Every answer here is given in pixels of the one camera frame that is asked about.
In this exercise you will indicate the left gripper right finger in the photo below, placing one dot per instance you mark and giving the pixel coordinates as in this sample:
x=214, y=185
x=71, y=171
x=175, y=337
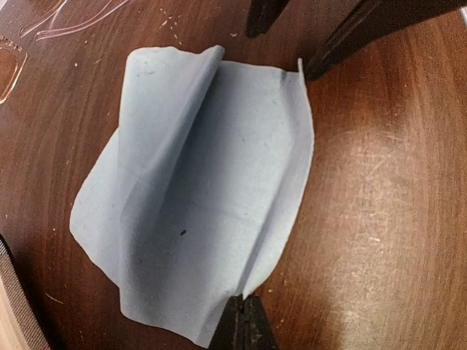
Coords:
x=258, y=333

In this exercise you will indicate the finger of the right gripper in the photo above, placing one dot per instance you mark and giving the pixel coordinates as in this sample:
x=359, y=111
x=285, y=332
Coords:
x=262, y=15
x=369, y=21

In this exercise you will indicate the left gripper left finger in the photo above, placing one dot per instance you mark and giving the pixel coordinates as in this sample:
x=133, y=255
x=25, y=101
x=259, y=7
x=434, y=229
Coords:
x=229, y=333

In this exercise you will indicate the blue cleaning cloth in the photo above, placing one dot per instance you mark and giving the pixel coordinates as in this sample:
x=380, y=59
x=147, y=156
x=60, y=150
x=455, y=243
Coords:
x=195, y=194

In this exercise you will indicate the tan glasses case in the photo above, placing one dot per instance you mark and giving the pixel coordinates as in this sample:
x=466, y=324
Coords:
x=19, y=326

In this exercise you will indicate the pink thin frame glasses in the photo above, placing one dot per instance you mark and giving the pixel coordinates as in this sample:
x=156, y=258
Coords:
x=63, y=18

